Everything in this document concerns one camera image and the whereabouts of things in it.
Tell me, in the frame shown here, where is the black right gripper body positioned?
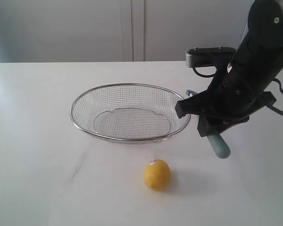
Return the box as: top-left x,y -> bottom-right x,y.
204,56 -> 277,122

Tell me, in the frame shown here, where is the teal handled vegetable peeler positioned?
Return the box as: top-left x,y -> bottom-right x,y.
186,89 -> 231,159

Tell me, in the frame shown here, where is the yellow lemon with sticker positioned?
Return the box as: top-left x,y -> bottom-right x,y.
143,159 -> 171,192

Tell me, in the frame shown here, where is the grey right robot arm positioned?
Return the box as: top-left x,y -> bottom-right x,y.
175,0 -> 283,137

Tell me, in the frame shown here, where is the oval metal mesh basket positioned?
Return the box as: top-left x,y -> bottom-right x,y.
70,83 -> 191,144

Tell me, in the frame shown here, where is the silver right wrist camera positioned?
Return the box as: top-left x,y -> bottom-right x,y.
186,47 -> 236,68

